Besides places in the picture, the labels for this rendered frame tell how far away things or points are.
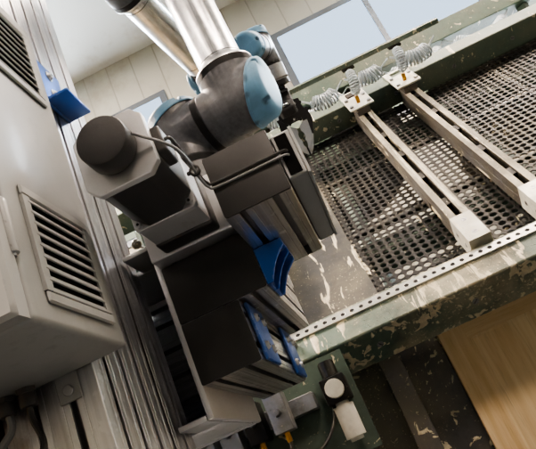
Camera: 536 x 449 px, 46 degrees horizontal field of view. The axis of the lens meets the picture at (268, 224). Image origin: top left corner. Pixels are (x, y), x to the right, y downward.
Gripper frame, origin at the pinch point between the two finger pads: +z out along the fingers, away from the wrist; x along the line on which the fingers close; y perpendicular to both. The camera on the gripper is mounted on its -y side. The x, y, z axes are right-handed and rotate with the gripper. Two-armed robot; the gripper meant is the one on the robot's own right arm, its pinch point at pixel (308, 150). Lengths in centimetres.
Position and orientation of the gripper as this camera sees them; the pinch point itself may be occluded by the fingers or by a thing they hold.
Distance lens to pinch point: 169.1
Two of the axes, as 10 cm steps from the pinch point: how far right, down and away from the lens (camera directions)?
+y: 0.3, -1.2, 9.9
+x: -9.0, 4.3, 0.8
